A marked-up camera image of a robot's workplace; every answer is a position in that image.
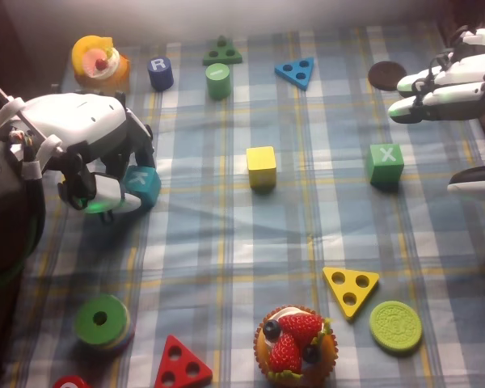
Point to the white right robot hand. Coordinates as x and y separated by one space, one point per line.
456 95

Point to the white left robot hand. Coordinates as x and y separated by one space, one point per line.
81 117

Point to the teal cube letter K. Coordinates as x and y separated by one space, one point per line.
145 186

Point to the green cube letter X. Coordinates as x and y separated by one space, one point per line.
384 165

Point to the yellow peach cupcake toy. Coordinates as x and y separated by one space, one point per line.
99 60

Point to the brown chocolate cookie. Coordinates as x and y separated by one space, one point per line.
384 74

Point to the blue cylinder letter R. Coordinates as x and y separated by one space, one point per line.
160 74

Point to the green wooden cylinder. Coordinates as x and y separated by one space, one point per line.
218 83

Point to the green triangle block with holes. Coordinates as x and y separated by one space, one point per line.
222 54

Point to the blue triangle block with holes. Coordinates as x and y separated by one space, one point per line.
297 72

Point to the yellow wooden cube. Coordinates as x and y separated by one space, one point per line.
260 165

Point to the blue plaid tablecloth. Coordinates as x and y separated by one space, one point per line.
226 242

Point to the yellow triangle block with holes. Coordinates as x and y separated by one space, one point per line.
347 291

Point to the green sandwich cookie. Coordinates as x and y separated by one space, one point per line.
396 327

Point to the red wooden cylinder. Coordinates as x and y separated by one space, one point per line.
70 383

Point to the red triangle block with holes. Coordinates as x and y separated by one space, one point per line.
182 363

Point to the strawberry cupcake toy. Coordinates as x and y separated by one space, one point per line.
295 343

